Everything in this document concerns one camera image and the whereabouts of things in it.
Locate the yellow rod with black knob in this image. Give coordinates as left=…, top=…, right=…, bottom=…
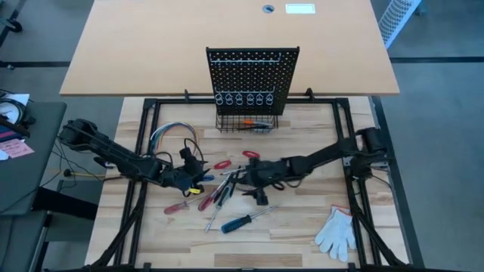
left=62, top=168, right=107, bottom=179

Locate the multicolour ribbon cable bundle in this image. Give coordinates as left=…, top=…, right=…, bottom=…
left=149, top=121, right=200, bottom=156

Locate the black aluminium table frame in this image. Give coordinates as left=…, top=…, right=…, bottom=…
left=85, top=87, right=427, bottom=272

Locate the large red clear-handle screwdriver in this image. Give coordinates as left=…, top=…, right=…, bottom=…
left=163, top=196, right=207, bottom=216

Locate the silver hook rail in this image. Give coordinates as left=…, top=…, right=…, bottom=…
left=209, top=52, right=283, bottom=66

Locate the orange black hand tool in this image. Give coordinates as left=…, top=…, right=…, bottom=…
left=241, top=119, right=274, bottom=128

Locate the silver ring holder rail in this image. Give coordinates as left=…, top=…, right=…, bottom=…
left=213, top=86, right=276, bottom=107

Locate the blue black handle screwdriver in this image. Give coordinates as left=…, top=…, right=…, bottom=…
left=220, top=205, right=280, bottom=235

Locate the pink paper note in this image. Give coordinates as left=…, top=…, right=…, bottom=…
left=0, top=138, right=36, bottom=159

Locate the tan wooden desk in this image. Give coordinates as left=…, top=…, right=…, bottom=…
left=59, top=0, right=401, bottom=97

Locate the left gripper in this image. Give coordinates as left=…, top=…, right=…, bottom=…
left=161, top=146, right=208, bottom=198

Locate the grey black handle nut driver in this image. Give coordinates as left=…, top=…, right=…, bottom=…
left=204, top=184, right=234, bottom=233

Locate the black metal pegboard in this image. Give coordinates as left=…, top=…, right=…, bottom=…
left=206, top=46, right=301, bottom=116

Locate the white desk panel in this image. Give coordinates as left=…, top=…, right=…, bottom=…
left=284, top=3, right=317, bottom=15

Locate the small red clear-handle screwdriver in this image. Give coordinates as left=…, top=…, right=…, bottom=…
left=197, top=176, right=231, bottom=212

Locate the black wire basket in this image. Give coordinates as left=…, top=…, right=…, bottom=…
left=215, top=112, right=280, bottom=134

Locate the white knit work glove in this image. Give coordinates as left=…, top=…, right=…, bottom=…
left=314, top=205, right=358, bottom=264

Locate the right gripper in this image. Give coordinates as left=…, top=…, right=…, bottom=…
left=228, top=156, right=295, bottom=208

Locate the white perforated panel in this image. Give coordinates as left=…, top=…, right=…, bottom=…
left=377, top=0, right=423, bottom=49

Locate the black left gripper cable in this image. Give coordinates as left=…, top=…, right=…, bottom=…
left=184, top=138, right=207, bottom=163

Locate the black caster wheel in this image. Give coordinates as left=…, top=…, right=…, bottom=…
left=5, top=18, right=23, bottom=33

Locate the dark grey side table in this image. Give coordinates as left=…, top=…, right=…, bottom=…
left=0, top=100, right=68, bottom=217

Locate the white paper sheet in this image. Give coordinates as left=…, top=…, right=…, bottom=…
left=0, top=93, right=30, bottom=125

